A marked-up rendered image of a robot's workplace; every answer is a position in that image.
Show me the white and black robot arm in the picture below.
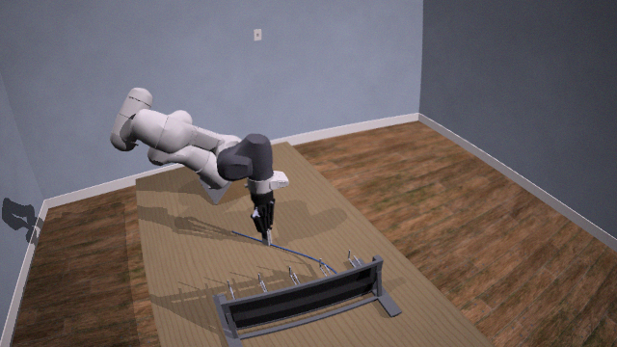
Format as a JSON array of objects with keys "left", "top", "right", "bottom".
[{"left": 110, "top": 88, "right": 289, "bottom": 194}]

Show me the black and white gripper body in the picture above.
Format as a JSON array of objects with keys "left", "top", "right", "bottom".
[{"left": 251, "top": 190, "right": 274, "bottom": 215}]

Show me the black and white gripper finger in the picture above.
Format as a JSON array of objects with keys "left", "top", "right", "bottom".
[
  {"left": 251, "top": 206, "right": 270, "bottom": 246},
  {"left": 266, "top": 198, "right": 276, "bottom": 244}
]

